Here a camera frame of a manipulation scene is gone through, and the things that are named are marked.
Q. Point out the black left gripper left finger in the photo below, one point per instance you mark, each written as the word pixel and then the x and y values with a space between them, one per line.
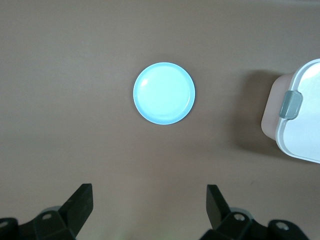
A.
pixel 55 225

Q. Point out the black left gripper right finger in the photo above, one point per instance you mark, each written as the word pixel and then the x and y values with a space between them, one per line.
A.
pixel 230 225

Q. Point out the white lidded storage box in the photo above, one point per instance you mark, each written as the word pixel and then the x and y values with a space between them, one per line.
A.
pixel 307 135

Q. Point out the grey box latch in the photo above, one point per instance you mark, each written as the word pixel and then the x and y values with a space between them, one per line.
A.
pixel 290 105

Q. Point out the light blue round plate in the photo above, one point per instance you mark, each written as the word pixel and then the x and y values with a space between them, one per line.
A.
pixel 163 93

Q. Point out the brown table mat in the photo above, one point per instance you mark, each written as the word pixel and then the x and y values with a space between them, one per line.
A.
pixel 75 75

